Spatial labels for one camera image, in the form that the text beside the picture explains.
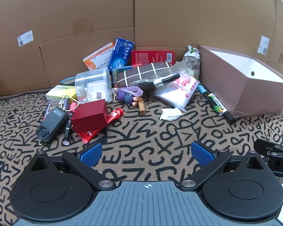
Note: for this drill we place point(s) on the blue cap black marker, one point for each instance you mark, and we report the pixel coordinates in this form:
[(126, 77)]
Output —
[(202, 90)]

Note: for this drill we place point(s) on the black handheld device with hook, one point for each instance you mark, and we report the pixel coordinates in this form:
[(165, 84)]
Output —
[(50, 124)]

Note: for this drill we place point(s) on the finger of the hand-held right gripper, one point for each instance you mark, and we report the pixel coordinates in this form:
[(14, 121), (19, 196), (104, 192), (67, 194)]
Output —
[(264, 147)]

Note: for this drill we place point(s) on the dark card box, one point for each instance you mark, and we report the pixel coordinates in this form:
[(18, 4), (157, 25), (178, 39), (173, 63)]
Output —
[(52, 104)]

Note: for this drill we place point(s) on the brown cardboard sheet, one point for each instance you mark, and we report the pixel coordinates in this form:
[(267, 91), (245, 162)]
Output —
[(61, 16), (202, 9)]

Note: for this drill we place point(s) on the orange white medicine box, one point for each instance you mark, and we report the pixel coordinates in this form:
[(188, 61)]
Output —
[(96, 58)]

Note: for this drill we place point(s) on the white red plastic bag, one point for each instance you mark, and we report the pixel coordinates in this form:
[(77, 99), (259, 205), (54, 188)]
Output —
[(176, 96)]

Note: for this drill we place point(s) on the brown checked pencil pouch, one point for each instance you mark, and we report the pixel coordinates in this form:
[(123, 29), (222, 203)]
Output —
[(136, 75)]

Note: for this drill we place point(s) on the white marker with black cap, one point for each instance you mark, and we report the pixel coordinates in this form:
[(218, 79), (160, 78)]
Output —
[(228, 116)]

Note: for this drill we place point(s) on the black pen flashlight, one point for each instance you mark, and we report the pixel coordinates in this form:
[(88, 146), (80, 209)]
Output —
[(67, 131)]

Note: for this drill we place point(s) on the pink highlighter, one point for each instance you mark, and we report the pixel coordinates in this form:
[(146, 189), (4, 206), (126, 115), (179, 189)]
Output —
[(73, 107)]

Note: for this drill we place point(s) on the dried herb bag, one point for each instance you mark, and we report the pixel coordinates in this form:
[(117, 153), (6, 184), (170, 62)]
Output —
[(193, 61)]

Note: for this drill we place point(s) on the teal flat item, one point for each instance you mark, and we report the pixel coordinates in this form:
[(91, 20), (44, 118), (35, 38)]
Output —
[(68, 80)]

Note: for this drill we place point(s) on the red flat box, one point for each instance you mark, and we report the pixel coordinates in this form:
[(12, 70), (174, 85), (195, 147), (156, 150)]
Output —
[(153, 56)]

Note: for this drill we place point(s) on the tan letter-print mat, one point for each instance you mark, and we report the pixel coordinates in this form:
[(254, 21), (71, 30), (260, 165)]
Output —
[(143, 131)]

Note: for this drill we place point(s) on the red squeeze tube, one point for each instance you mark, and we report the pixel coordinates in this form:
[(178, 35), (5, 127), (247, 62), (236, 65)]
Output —
[(114, 116)]

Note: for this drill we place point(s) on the blue medicine box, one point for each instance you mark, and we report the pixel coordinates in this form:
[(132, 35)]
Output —
[(120, 54)]

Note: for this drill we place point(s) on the yellow green box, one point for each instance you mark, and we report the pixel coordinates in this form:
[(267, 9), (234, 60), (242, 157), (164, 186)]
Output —
[(59, 93)]

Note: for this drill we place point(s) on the clear bag with black brush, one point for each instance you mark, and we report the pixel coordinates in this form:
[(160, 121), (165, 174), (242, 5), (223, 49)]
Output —
[(155, 83)]

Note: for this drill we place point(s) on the red gift box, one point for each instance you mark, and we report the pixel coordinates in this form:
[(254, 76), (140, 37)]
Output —
[(89, 113)]

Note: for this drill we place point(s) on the wooden clothespin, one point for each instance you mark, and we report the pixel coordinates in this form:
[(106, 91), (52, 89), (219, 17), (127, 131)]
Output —
[(141, 107)]

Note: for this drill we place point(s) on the white shipping label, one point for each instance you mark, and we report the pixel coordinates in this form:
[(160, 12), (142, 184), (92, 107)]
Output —
[(25, 38), (264, 44)]

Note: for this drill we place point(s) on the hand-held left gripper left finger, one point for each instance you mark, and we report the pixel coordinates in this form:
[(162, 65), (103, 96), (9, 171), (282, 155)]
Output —
[(92, 154)]

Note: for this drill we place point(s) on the white crumpled wrapper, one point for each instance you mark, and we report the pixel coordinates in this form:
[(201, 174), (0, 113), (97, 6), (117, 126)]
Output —
[(171, 114)]

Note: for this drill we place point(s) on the clear plastic jar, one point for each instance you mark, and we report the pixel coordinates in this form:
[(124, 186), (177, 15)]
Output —
[(94, 80)]

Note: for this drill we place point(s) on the pink cardboard box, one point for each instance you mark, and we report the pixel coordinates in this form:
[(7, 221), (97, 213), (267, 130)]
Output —
[(257, 96)]

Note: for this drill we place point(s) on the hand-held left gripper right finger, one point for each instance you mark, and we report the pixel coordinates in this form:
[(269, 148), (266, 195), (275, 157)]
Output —
[(202, 154)]

